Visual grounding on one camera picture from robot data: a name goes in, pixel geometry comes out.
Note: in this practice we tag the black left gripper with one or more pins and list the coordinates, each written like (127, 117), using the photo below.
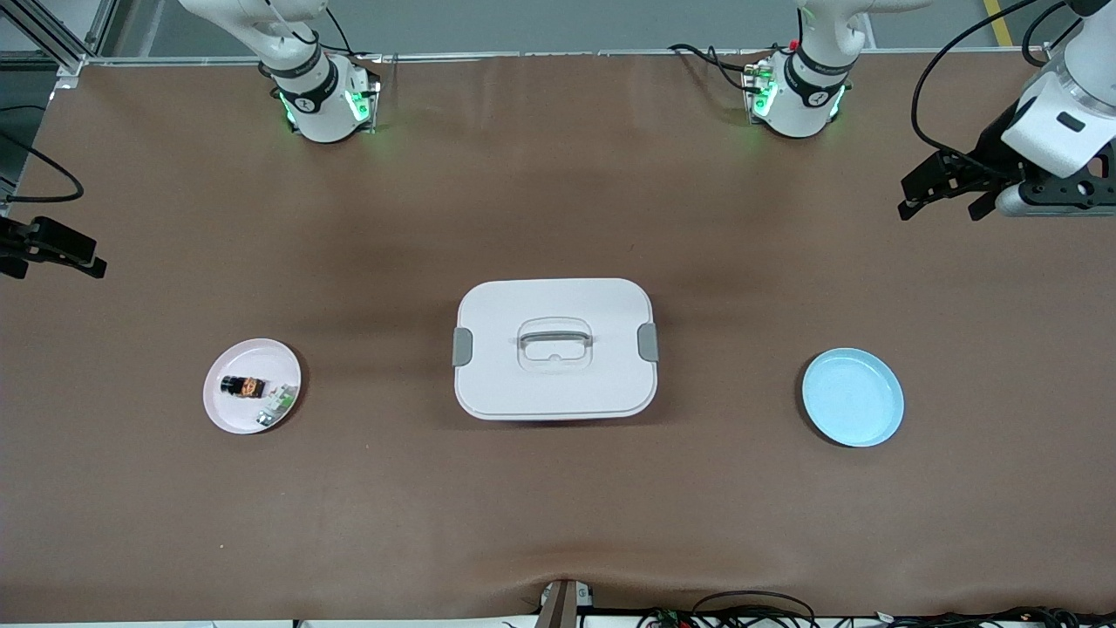
(991, 146)

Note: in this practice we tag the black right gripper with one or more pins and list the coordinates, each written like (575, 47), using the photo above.
(17, 239)

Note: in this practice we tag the black orange push-button switch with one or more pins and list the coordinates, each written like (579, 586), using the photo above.
(244, 386)

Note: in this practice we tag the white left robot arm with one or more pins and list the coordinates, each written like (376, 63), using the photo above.
(811, 96)

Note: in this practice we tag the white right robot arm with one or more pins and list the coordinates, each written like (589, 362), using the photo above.
(318, 96)

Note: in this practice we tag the light blue round plate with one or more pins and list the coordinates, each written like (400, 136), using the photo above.
(853, 397)

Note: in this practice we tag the pink round plate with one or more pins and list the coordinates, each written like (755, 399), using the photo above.
(231, 414)

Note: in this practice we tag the grey box latch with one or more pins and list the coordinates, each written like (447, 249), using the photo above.
(462, 347)
(648, 342)

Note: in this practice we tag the white lidded storage box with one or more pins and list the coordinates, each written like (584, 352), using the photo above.
(558, 392)

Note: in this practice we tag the brown table mat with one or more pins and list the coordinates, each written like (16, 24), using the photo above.
(558, 506)

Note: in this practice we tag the aluminium frame struts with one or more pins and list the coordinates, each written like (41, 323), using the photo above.
(70, 59)

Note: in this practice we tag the white green push-button switch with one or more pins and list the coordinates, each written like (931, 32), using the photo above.
(279, 408)

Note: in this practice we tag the brown camera stand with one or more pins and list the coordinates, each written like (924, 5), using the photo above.
(558, 606)

